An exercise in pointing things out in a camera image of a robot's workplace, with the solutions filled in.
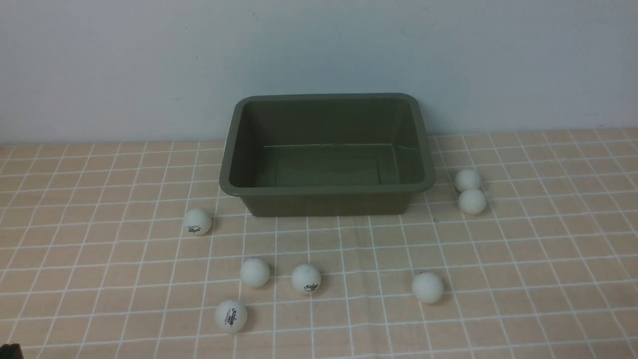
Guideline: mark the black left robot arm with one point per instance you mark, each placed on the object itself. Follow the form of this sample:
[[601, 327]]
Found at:
[[11, 351]]

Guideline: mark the white logo ball front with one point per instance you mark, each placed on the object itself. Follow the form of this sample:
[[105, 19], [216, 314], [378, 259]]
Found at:
[[231, 316]]

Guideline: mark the white logo ball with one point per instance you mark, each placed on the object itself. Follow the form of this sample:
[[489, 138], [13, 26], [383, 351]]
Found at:
[[231, 316], [305, 278], [197, 221]]

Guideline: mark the plain white ball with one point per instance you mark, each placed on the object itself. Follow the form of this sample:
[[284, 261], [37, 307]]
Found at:
[[254, 273], [427, 287]]

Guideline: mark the checkered peach tablecloth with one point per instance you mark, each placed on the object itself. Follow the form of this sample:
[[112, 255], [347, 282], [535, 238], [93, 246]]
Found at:
[[95, 263]]

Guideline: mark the olive green plastic bin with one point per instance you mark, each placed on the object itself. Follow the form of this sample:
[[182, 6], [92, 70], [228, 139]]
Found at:
[[327, 155]]

